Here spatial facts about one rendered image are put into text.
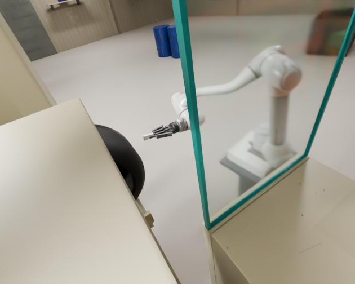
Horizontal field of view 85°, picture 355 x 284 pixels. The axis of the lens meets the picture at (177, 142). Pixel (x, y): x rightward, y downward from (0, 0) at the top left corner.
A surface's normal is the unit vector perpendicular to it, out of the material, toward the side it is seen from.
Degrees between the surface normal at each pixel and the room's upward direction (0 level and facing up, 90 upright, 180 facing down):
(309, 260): 0
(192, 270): 0
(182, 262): 0
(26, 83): 90
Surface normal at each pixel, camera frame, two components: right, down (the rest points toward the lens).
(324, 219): -0.16, -0.76
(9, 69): 0.53, 0.47
